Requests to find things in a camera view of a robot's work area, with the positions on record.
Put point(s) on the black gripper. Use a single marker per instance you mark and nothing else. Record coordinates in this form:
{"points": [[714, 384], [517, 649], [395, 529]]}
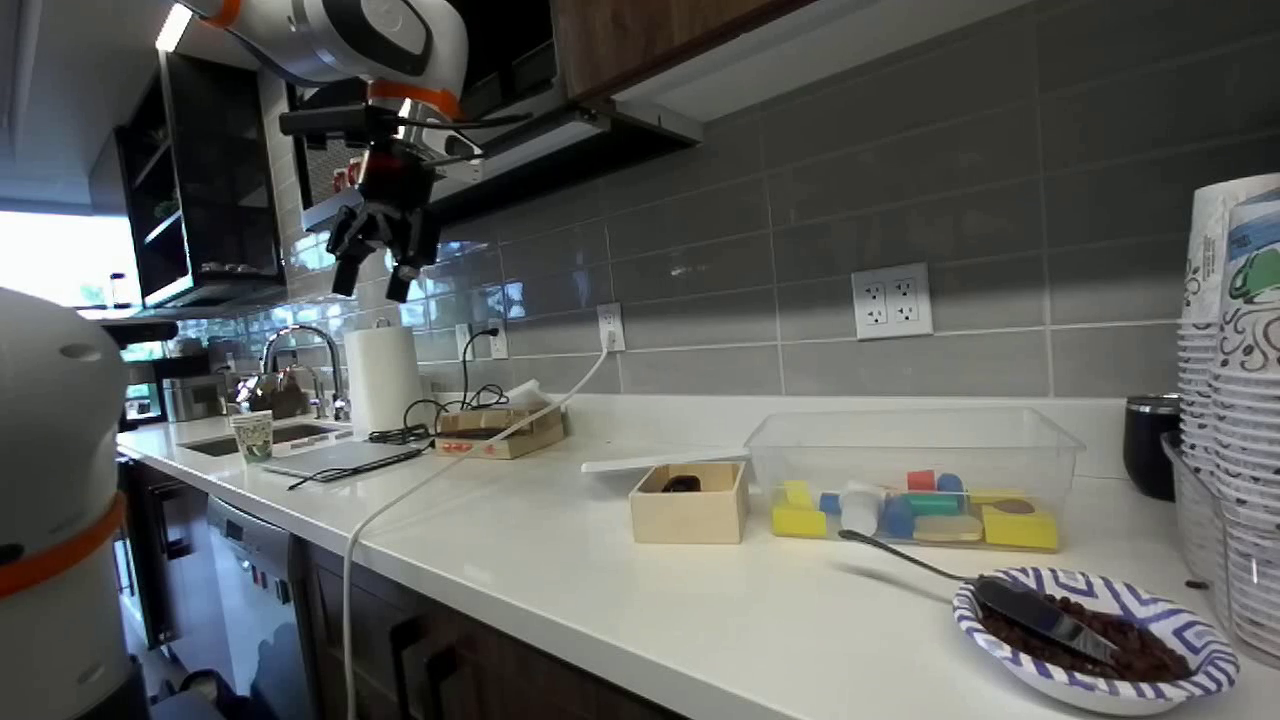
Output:
{"points": [[395, 202]]}

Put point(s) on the clear plastic tote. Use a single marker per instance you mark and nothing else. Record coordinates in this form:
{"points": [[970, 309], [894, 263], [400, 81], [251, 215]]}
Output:
{"points": [[923, 446]]}

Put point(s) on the grey counter mat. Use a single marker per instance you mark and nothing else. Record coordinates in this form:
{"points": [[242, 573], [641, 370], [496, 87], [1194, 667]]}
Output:
{"points": [[340, 457]]}

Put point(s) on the chrome sink faucet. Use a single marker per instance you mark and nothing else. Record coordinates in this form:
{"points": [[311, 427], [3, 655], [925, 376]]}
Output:
{"points": [[326, 348]]}

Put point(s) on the white paper towel roll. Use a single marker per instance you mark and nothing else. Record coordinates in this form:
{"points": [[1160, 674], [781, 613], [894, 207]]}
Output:
{"points": [[382, 381]]}

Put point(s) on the small black gooseneck tap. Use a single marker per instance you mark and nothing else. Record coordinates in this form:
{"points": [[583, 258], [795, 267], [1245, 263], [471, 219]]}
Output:
{"points": [[471, 358]]}

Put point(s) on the steel sink basin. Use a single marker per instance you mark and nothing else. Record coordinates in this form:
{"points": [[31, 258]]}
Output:
{"points": [[284, 434]]}

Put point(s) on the black open shelf unit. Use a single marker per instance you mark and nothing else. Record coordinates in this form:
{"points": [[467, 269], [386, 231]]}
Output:
{"points": [[213, 187]]}

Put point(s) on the flat wooden tray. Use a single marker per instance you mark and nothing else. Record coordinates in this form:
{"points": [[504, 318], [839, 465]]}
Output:
{"points": [[500, 434]]}

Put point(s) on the small printed paper cup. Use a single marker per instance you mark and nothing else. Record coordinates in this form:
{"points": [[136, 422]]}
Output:
{"points": [[254, 437]]}

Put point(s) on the black coffee machine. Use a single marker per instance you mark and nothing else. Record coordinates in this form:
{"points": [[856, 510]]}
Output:
{"points": [[173, 384]]}

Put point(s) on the dark under-cabinet shelf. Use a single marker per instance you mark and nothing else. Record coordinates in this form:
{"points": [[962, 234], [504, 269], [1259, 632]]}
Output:
{"points": [[572, 147]]}

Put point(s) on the steel dishwasher front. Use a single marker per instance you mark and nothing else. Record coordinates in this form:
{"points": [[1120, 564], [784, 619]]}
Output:
{"points": [[260, 613]]}

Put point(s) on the brown wooden upper cabinet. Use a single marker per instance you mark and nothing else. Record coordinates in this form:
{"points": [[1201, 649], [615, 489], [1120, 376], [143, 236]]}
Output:
{"points": [[641, 33]]}

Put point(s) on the dark wooden lower cabinet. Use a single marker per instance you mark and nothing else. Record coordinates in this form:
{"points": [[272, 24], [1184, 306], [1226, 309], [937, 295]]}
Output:
{"points": [[442, 655]]}

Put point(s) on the small wooden box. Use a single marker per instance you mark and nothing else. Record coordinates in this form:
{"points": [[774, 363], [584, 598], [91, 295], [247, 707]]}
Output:
{"points": [[685, 510]]}

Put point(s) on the yellow wedge block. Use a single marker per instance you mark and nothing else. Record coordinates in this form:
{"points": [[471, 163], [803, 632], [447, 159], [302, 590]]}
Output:
{"points": [[798, 517]]}

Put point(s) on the blue rectangular block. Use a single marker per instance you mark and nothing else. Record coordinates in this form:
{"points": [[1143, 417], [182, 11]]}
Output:
{"points": [[896, 522]]}

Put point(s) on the red block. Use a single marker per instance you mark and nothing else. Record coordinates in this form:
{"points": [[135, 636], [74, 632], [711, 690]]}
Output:
{"points": [[923, 482]]}

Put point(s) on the green cylinder block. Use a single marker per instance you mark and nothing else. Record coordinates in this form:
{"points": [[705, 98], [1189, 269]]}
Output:
{"points": [[932, 504]]}

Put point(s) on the blue cylinder block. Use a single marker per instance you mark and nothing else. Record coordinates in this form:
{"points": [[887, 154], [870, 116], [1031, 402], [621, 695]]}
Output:
{"points": [[951, 482]]}

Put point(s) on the natural wooden block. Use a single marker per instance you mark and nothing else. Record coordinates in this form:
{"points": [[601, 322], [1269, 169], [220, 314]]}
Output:
{"points": [[944, 529]]}

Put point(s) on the yellow rectangular block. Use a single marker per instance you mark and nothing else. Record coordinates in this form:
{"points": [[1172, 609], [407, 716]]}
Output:
{"points": [[1020, 529]]}

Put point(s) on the black tumbler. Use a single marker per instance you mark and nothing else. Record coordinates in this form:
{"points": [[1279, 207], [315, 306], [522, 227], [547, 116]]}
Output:
{"points": [[1151, 446]]}

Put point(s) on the white paper cup stack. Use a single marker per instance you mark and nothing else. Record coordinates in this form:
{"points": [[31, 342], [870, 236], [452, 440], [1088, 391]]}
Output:
{"points": [[1207, 267]]}

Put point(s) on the brown coffee grounds pile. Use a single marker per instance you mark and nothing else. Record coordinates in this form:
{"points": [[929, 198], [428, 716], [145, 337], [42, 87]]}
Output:
{"points": [[1146, 649]]}

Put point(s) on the printed paper cup stack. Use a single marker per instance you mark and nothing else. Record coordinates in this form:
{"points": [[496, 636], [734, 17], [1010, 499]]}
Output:
{"points": [[1254, 402]]}

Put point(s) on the blue patterned paper plate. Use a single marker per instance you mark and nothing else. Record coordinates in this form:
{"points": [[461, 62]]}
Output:
{"points": [[1184, 643]]}

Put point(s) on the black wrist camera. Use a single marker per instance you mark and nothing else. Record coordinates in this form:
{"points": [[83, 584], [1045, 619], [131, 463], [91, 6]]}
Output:
{"points": [[346, 122]]}

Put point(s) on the white double wall outlet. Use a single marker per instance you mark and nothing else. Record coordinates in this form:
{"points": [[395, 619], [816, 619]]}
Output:
{"points": [[894, 303]]}

